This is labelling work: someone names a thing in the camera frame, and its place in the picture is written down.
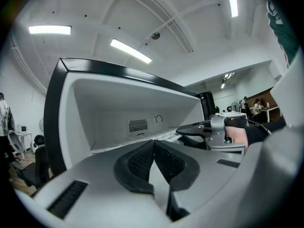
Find small white table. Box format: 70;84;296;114
14;132;33;161

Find black office chair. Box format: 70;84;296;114
11;134;52;190

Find white wire fridge shelf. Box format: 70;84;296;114
88;126;185;156

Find ceiling light panel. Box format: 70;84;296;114
109;38;153;64
224;0;239;18
28;25;72;36

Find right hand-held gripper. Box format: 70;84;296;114
176;112;249;155

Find white open-front cabinet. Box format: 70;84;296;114
43;57;216;178

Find person's right hand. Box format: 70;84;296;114
225;127;249;152

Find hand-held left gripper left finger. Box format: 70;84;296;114
34;140;167;223

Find white ceiling conduit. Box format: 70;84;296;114
139;0;240;48

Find person's right forearm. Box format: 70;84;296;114
244;115;287;149

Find white ceiling track lights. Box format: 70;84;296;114
220;72;236;90

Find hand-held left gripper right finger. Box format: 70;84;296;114
154;140;245;212

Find person's green jersey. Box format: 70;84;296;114
266;0;300;67

